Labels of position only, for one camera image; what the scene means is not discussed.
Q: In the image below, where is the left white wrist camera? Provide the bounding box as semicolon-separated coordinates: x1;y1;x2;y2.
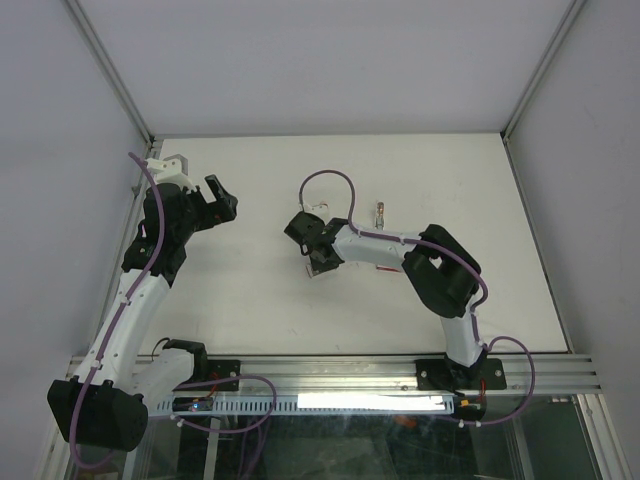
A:
146;154;196;191

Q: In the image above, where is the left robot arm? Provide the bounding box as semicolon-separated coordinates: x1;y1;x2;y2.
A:
47;175;238;451

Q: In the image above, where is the white slotted cable duct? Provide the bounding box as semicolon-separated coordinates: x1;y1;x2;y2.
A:
151;393;454;416

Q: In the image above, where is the red white staple box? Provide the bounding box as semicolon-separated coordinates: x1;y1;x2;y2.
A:
376;265;401;273

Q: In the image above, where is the aluminium mounting rail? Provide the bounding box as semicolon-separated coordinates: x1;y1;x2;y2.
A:
62;353;601;401

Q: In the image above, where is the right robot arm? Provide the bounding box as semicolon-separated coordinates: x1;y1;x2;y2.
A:
284;211;489;392

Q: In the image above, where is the white mini stapler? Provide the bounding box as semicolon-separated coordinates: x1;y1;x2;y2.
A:
374;202;385;230

